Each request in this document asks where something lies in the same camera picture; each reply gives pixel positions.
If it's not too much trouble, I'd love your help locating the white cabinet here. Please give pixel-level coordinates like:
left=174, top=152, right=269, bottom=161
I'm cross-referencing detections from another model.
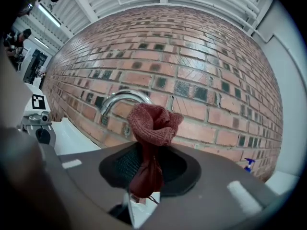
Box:
left=270, top=170, right=301, bottom=196

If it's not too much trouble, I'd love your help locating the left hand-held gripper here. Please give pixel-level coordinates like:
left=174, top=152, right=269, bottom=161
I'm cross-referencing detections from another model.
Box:
left=22, top=93, right=57, bottom=150

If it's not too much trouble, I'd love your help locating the black machine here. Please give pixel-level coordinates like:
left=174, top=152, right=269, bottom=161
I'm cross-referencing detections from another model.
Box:
left=23, top=48, right=49, bottom=85

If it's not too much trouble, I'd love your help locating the soap bottle with blue pump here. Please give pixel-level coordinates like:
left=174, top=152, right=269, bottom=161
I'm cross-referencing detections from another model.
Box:
left=244, top=157, right=256, bottom=174

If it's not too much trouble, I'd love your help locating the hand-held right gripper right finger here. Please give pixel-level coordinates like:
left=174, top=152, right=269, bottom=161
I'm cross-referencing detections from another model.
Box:
left=133, top=145, right=283, bottom=230

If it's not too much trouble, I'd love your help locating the ceiling light tube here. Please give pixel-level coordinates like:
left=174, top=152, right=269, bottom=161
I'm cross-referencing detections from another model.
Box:
left=33, top=36, right=50, bottom=49
left=37, top=3, right=62, bottom=28

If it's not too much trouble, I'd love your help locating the chrome faucet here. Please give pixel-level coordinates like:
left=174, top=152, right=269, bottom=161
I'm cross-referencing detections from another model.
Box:
left=102, top=90, right=154, bottom=124

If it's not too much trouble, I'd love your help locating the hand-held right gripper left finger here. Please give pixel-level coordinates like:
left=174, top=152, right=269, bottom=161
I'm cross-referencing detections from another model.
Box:
left=57, top=141, right=142, bottom=213

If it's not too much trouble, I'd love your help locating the brown cloth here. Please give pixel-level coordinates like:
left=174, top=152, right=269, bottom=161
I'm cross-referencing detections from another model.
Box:
left=126, top=103, right=185, bottom=202

